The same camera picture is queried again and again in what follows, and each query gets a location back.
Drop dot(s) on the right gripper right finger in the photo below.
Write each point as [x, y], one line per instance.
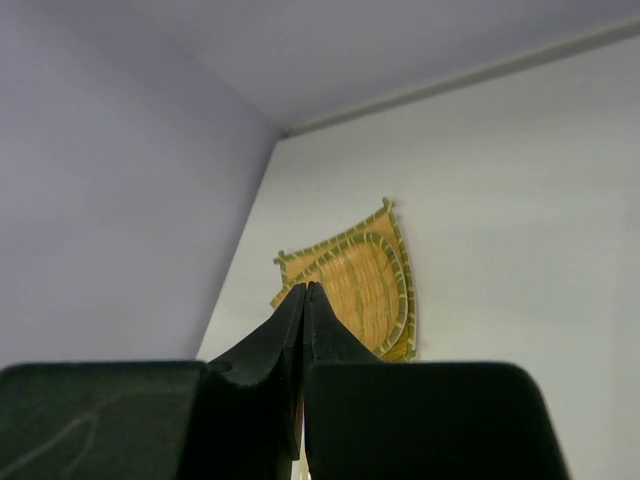
[337, 420]

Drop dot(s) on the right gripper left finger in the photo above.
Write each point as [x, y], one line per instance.
[254, 398]

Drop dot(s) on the square bamboo tray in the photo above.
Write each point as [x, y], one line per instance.
[385, 223]

